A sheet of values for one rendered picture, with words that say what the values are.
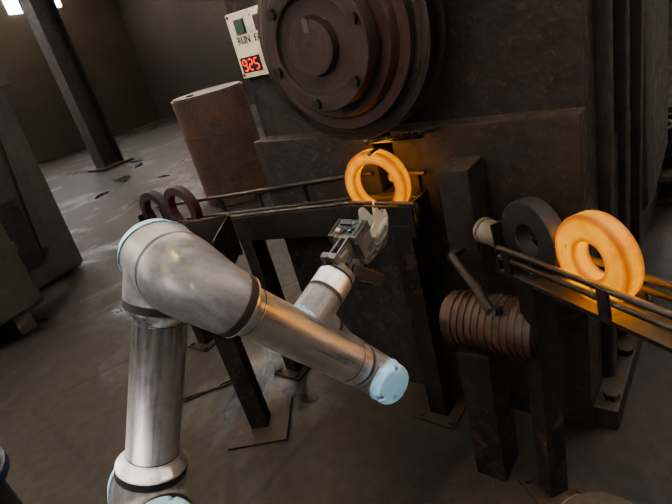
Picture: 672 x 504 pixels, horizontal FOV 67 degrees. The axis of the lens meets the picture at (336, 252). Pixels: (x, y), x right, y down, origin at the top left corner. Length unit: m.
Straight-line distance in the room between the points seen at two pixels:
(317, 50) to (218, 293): 0.65
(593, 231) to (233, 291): 0.55
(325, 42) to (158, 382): 0.74
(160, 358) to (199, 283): 0.19
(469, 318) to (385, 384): 0.34
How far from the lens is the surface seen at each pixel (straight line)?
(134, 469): 0.93
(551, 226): 0.95
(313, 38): 1.15
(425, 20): 1.12
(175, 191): 1.96
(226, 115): 4.04
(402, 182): 1.27
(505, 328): 1.12
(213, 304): 0.67
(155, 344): 0.82
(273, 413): 1.84
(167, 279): 0.68
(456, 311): 1.16
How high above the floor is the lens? 1.17
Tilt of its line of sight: 25 degrees down
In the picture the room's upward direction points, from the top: 15 degrees counter-clockwise
